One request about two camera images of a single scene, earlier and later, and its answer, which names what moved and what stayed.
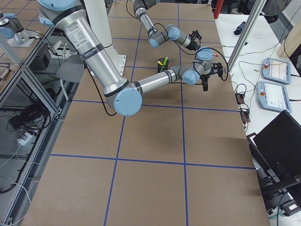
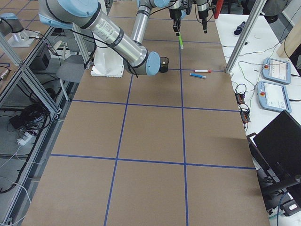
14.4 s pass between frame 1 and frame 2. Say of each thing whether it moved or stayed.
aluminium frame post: stayed
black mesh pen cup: stayed
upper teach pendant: stayed
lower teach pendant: stayed
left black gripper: moved
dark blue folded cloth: stayed
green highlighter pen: moved
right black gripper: moved
